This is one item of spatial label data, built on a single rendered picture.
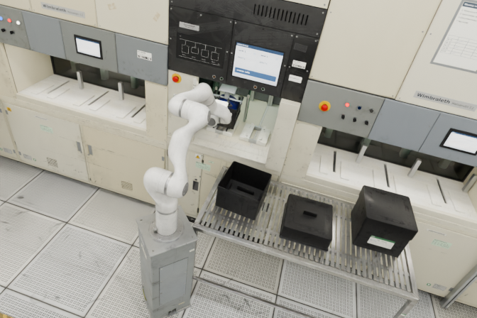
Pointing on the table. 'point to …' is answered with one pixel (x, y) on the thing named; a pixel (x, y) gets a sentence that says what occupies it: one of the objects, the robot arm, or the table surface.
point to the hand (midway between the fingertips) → (223, 99)
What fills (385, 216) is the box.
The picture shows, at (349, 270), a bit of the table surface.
